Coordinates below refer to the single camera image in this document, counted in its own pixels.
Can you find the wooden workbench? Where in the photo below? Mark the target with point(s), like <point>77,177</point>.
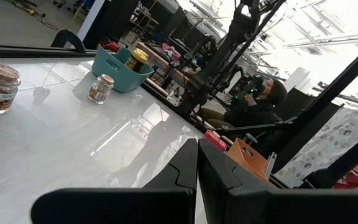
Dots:
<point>157,57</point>

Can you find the silver bracket plate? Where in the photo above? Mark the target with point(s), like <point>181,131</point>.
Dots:
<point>270,165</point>

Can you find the orange plastic bin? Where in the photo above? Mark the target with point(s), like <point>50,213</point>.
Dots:
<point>247,158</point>

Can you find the person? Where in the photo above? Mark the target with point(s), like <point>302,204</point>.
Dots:
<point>247,115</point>

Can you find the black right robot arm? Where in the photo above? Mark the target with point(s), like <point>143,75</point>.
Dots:
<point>216,62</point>

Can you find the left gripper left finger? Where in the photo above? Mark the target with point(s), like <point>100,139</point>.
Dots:
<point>120,208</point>

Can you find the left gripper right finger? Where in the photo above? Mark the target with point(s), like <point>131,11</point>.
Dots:
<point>259,208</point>

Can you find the yellow-lid dark spice jar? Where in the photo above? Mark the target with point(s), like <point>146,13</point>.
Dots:
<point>136,60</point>

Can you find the white speckled sheet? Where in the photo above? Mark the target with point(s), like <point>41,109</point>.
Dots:
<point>337,140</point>

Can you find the teal plastic bin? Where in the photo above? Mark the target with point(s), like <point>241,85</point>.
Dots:
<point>120,77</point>

